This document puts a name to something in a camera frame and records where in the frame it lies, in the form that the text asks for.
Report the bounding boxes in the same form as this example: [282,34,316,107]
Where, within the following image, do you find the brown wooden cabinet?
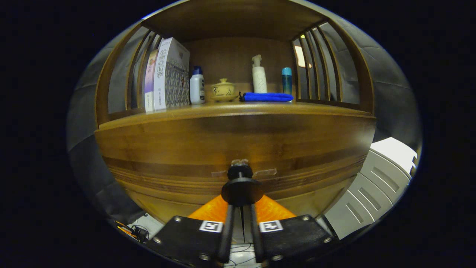
[95,0,377,226]

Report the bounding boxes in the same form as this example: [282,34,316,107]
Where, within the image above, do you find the white pump bottle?
[252,55,268,93]

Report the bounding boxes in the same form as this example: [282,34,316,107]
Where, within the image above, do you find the blue folded cloth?
[239,92,294,103]

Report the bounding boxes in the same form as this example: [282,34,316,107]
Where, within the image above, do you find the yellow lidded teacup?
[209,78,238,102]

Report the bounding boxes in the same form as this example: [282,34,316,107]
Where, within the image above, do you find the teal blue bottle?
[282,67,293,95]

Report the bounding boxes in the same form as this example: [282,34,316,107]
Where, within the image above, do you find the white bottle with blue cap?
[190,66,205,105]

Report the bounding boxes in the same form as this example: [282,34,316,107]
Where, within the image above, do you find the brown wooden countertop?
[97,101,376,131]

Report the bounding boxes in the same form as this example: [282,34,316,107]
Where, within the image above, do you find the black drawer knob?
[221,164,264,207]

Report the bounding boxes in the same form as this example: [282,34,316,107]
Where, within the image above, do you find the large white book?
[154,37,191,111]

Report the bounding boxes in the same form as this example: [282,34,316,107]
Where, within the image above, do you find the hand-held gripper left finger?
[147,194,235,265]

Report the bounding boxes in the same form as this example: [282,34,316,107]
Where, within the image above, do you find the brown wooden drawer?
[95,114,377,226]

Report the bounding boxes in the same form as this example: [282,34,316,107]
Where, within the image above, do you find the purple and white book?
[144,50,159,112]

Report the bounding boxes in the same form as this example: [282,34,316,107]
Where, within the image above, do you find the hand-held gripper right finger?
[248,194,333,265]

